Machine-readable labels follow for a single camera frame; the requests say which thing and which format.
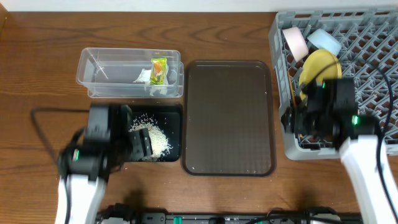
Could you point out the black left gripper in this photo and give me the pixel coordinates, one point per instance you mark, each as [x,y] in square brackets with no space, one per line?
[134,147]

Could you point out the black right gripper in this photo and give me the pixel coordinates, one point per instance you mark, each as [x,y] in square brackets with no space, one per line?
[298,123]

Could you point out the rice and nut leftovers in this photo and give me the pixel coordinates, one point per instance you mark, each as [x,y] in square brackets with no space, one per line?
[159,141]

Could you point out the yellow round plate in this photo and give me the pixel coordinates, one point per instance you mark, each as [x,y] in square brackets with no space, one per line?
[316,62]

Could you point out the wooden chopstick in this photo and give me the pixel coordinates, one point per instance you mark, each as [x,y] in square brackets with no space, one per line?
[291,89]

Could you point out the light blue bowl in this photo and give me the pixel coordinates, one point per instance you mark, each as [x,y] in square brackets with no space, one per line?
[323,40]

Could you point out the pink round plate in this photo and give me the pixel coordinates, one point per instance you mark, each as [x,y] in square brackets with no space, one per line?
[296,43]

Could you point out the green snack wrapper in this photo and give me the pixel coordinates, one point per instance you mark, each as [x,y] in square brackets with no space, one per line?
[159,71]

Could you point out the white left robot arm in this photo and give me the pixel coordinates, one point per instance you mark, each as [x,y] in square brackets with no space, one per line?
[92,155]

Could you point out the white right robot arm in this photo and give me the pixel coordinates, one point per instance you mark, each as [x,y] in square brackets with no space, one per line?
[366,163]

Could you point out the grey dishwasher rack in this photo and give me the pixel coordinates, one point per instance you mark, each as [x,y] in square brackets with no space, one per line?
[368,55]

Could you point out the black rectangular tray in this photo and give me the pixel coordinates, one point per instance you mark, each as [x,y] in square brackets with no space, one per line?
[170,120]

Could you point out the crumpled white tissue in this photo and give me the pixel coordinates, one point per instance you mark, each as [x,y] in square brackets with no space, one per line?
[152,89]

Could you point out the clear plastic bin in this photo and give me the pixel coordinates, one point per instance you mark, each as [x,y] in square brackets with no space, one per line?
[110,72]

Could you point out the brown serving tray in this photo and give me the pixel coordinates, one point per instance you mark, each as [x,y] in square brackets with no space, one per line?
[229,127]

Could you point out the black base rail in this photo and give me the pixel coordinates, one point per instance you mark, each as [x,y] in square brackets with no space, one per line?
[120,213]

